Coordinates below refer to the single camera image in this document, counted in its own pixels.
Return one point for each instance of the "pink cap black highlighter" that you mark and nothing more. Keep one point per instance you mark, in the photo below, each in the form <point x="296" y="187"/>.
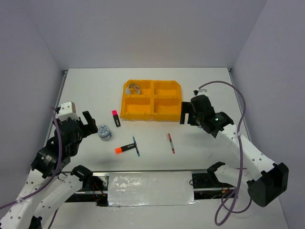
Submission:
<point x="116" y="118"/>

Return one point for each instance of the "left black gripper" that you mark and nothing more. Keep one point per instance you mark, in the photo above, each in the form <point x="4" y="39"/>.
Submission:
<point x="90" y="128"/>

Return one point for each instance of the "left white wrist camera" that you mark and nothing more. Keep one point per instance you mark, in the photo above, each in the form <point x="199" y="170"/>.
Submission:
<point x="67" y="110"/>

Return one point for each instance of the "silver foil covered panel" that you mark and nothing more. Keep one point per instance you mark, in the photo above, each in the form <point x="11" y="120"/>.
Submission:
<point x="150" y="189"/>

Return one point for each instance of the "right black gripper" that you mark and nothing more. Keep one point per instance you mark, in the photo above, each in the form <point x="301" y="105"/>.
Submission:
<point x="187" y="107"/>

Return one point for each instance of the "orange cap black highlighter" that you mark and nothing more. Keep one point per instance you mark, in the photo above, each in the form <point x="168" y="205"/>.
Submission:
<point x="124" y="148"/>

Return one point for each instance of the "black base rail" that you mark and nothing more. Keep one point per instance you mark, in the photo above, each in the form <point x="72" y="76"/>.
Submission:
<point x="204" y="187"/>

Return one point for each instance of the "red pen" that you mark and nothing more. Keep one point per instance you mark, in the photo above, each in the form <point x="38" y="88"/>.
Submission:
<point x="171" y="143"/>

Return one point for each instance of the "silver clear tape roll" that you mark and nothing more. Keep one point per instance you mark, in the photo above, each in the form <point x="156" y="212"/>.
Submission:
<point x="133" y="89"/>

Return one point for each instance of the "yellow four-compartment organizer tray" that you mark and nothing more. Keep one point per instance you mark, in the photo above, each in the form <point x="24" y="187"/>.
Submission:
<point x="158" y="101"/>

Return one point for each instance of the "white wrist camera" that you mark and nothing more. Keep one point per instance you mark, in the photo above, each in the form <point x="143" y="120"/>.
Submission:
<point x="67" y="110"/>
<point x="200" y="91"/>

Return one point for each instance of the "blue pen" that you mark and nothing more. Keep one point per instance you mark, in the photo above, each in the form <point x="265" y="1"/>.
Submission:
<point x="136" y="146"/>

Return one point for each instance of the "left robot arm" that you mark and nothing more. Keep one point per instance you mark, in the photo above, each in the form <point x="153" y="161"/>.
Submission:
<point x="35" y="204"/>

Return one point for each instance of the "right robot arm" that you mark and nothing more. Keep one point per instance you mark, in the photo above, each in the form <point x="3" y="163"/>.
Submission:
<point x="266" y="179"/>

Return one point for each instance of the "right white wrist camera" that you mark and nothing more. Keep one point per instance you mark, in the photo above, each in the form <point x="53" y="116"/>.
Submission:
<point x="200" y="91"/>

